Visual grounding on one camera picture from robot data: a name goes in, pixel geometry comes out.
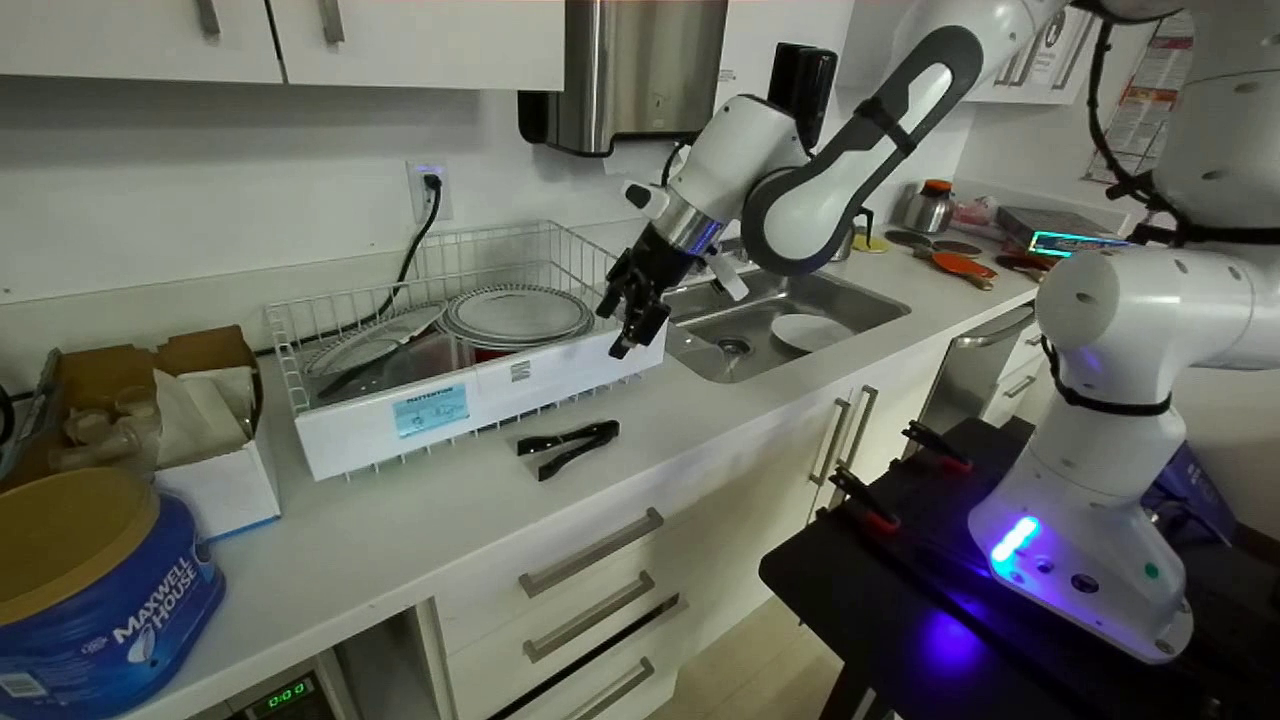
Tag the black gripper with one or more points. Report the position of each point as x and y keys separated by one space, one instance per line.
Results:
x=655 y=265

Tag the black kitchen tongs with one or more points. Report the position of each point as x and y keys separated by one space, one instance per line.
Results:
x=593 y=434

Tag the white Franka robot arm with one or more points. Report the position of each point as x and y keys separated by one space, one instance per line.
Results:
x=1121 y=441

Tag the white plate dotted rim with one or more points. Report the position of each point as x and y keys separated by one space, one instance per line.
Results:
x=518 y=316

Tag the stainless steel sink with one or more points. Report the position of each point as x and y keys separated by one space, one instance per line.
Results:
x=745 y=335

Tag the plain white plate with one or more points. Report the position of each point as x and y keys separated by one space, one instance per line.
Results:
x=810 y=335

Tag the white base cabinet door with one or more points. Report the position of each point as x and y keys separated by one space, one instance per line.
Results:
x=893 y=414
x=763 y=494

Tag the stainless paper towel dispenser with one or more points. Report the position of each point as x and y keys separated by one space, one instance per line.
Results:
x=643 y=64

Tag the grey round pot lid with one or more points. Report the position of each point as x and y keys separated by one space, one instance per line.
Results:
x=383 y=359

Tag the black soap dispenser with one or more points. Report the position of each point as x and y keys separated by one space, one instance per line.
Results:
x=800 y=83

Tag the red black clamp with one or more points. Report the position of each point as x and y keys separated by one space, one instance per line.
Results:
x=937 y=444
x=865 y=500

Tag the metal jar red lid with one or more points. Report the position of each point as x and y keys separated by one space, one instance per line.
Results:
x=932 y=208

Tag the white upper cabinet door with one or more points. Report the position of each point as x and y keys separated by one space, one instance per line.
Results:
x=122 y=32
x=424 y=40

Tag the stainless appliance door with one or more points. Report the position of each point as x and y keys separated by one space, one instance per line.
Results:
x=973 y=366

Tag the small white drawer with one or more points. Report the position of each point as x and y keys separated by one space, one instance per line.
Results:
x=1018 y=391
x=1024 y=349

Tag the black robot table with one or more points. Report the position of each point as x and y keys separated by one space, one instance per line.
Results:
x=904 y=603

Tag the dark device teal light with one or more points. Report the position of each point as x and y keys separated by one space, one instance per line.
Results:
x=1054 y=231

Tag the open white cardboard box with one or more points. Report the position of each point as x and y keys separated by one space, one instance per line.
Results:
x=212 y=487

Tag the black appliance green display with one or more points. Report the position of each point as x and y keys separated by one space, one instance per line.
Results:
x=286 y=696

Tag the blue coffee can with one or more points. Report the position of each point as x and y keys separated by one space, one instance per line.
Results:
x=122 y=625

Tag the white wall outlet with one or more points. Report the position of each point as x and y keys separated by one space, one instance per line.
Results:
x=422 y=203

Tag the printed wall poster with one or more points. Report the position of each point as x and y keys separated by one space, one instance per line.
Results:
x=1147 y=92

